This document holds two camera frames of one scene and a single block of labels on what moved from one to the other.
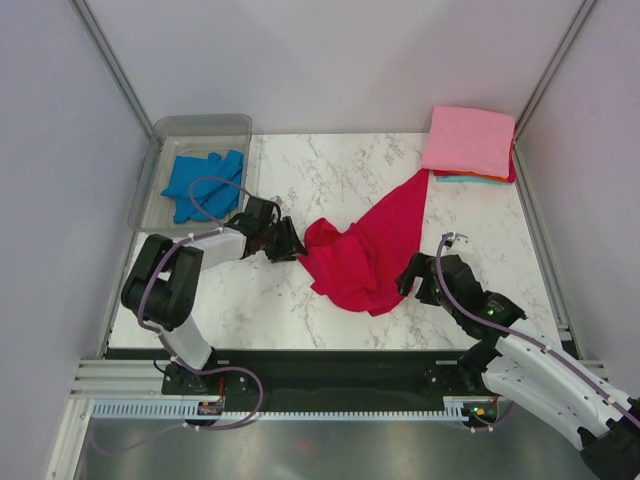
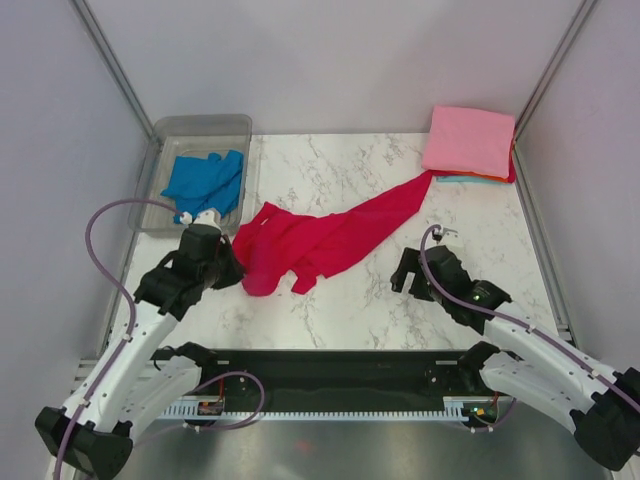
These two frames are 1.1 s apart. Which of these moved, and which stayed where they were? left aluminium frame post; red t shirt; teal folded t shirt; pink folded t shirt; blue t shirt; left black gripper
Moved: red t shirt; left black gripper
Stayed: left aluminium frame post; teal folded t shirt; blue t shirt; pink folded t shirt
